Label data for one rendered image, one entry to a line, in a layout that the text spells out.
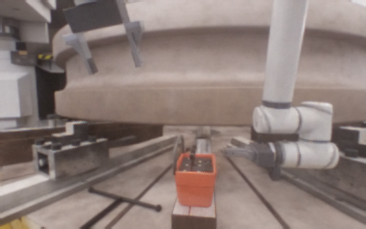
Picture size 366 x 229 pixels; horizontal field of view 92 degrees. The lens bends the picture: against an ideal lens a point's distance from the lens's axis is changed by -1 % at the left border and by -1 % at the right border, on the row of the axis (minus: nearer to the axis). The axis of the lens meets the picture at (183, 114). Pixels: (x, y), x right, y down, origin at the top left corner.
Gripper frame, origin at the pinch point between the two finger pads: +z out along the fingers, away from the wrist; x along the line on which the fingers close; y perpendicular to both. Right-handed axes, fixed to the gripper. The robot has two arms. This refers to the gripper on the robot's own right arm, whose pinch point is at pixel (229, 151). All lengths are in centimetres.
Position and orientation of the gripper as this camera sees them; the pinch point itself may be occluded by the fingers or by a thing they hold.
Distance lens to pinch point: 67.2
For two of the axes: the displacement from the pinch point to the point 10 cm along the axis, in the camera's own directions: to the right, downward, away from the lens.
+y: 0.0, -10.0, -1.0
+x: -1.4, 0.9, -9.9
